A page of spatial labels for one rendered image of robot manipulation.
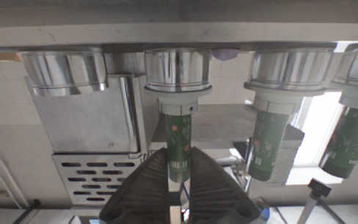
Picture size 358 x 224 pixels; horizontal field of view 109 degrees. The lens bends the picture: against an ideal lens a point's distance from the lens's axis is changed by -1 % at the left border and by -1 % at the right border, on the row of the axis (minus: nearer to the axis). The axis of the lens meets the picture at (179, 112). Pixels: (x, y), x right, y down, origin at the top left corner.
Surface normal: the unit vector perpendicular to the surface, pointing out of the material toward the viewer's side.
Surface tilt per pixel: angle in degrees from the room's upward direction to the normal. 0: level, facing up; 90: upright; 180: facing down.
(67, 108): 90
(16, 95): 90
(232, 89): 90
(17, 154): 90
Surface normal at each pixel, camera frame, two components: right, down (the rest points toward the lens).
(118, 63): 0.00, 0.35
